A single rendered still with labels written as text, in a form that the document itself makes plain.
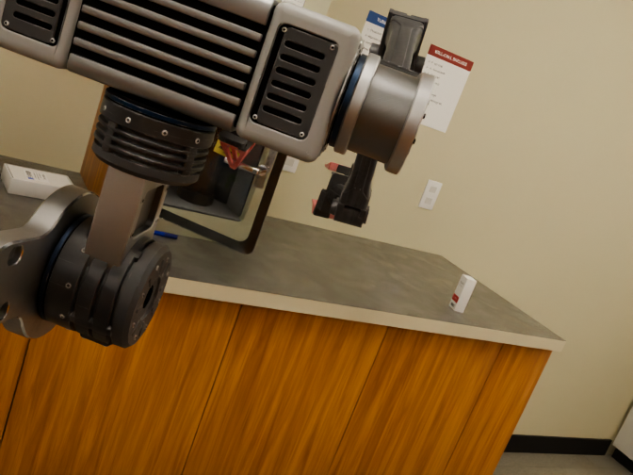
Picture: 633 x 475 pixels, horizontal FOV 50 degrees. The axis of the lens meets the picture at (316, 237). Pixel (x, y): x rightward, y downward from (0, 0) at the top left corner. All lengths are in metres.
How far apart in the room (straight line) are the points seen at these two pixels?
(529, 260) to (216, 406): 1.81
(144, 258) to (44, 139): 1.33
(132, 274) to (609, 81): 2.59
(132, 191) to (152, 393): 0.96
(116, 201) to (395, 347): 1.26
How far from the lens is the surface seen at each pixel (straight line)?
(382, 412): 2.06
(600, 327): 3.76
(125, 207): 0.82
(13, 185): 1.79
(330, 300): 1.74
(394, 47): 1.19
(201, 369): 1.72
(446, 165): 2.70
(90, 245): 0.85
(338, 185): 1.69
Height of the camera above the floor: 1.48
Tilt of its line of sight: 14 degrees down
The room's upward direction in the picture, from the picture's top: 21 degrees clockwise
